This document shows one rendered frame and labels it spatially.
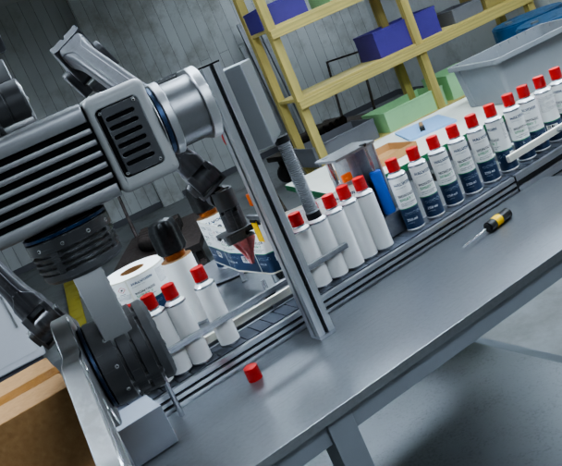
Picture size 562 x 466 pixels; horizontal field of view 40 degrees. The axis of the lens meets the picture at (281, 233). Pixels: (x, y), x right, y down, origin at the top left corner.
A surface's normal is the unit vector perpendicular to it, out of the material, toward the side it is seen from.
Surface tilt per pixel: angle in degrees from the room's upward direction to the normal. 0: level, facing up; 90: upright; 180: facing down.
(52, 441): 90
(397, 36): 90
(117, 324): 90
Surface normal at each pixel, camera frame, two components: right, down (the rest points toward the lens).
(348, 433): 0.46, 0.04
